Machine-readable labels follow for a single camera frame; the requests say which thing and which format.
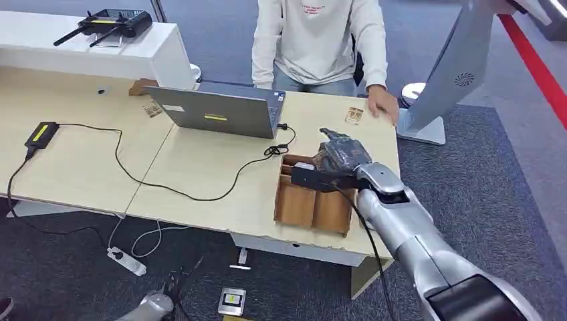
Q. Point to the person's left hand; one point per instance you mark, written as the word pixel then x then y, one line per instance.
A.
pixel 383 104

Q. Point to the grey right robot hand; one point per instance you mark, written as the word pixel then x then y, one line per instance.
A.
pixel 343 153

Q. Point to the printed card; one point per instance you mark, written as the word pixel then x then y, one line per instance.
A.
pixel 354 115
pixel 320 160
pixel 152 109

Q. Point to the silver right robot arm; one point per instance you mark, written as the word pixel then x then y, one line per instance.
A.
pixel 421 239

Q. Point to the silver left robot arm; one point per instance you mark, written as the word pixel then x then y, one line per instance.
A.
pixel 150 308

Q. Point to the white round base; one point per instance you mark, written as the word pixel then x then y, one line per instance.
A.
pixel 412 91

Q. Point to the wooden compartment box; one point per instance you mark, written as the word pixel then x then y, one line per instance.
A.
pixel 305 206

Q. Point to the grey standing monitor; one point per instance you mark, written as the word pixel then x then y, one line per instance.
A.
pixel 456 66

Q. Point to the person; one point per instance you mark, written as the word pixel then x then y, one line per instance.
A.
pixel 319 40

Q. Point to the grey laptop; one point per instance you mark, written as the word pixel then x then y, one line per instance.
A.
pixel 219 111

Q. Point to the small square floor device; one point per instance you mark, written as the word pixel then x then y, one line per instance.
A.
pixel 231 301

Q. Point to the brown wooden block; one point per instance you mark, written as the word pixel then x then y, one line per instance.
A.
pixel 141 87

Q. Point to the white power strip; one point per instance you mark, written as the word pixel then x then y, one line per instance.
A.
pixel 126 261

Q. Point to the black remote controller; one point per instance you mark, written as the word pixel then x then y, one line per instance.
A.
pixel 110 24

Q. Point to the white counter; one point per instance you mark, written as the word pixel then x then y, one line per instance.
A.
pixel 88 53

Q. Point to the black power adapter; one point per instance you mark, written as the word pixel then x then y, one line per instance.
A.
pixel 41 135

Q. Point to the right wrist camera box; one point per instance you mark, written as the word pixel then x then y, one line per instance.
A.
pixel 321 177

